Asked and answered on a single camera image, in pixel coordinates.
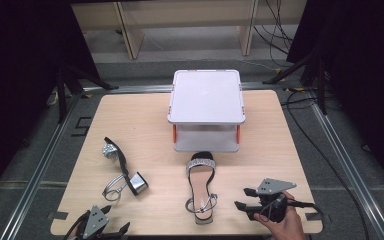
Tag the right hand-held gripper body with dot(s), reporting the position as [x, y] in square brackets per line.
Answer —
[273, 186]

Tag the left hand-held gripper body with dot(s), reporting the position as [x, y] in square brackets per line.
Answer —
[95, 221]

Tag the white two-tier shoe rack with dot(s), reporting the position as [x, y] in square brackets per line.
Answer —
[206, 96]

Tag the person's right hand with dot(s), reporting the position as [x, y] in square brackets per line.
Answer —
[288, 226]

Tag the black tape mark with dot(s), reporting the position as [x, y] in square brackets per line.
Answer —
[84, 127]

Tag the black metal stand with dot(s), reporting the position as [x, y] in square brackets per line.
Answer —
[61, 96]
[320, 86]

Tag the black curtain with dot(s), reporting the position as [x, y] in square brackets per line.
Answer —
[20, 83]
[370, 83]

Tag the metal floor rail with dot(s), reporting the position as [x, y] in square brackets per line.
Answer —
[36, 176]
[350, 170]

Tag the light wooden furniture frame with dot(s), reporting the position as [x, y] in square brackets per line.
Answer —
[131, 36]

